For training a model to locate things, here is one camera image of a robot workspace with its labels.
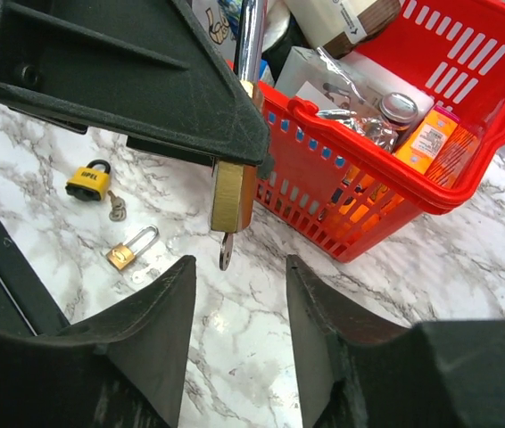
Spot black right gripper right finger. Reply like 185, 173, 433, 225
286, 255, 505, 427

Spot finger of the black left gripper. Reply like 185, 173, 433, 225
0, 1, 270, 165

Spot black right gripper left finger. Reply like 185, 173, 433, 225
0, 255, 196, 427

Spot small brass padlock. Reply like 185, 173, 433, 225
105, 225, 160, 271

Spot yellow padlock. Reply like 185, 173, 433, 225
65, 160, 112, 202

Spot large brass padlock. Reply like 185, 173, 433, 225
211, 1, 267, 240

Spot large brass padlock key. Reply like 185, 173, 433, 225
219, 233, 234, 271

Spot small brass padlock key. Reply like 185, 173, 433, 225
131, 266, 160, 284

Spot small silver keys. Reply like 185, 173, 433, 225
107, 190, 127, 222

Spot white blue paper roll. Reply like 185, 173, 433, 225
189, 0, 291, 60

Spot red plastic shopping basket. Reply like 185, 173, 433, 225
256, 1, 505, 262

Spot orange box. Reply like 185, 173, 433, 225
394, 105, 480, 187

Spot jar with metal lid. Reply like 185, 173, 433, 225
378, 92, 420, 144

